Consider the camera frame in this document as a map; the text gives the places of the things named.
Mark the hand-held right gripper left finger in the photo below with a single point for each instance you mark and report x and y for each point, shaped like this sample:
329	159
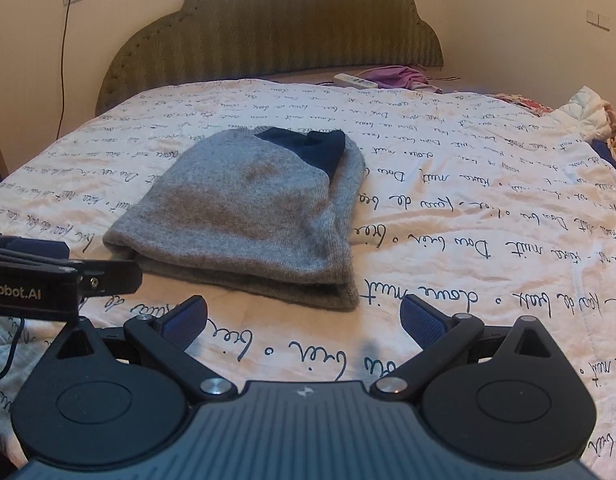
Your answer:
187	321

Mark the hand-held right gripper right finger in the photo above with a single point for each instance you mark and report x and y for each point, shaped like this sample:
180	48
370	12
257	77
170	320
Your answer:
420	322

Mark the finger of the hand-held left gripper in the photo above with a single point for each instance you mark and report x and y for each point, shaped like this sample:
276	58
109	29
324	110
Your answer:
112	276
37	250

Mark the grey sweater with navy sleeves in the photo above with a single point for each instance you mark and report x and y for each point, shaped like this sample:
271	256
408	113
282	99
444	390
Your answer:
248	210

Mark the white blanket with script print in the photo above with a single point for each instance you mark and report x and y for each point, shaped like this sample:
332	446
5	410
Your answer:
463	235

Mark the floral cloth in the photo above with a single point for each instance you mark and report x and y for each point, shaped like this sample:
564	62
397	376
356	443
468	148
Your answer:
520	102

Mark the purple cloth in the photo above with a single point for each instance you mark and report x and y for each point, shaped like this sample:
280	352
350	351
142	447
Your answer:
398	77

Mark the navy cloth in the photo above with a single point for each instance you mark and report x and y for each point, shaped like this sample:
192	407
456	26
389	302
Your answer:
608	157

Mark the white remote control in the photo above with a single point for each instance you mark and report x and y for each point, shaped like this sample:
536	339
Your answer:
354	81

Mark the white puffy jacket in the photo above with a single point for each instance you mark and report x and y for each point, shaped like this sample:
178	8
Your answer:
583	112

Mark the green upholstered headboard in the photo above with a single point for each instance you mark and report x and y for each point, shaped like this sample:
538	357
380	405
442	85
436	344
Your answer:
288	25

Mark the white wall switch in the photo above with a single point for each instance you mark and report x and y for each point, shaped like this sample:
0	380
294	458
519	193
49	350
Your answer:
598	19

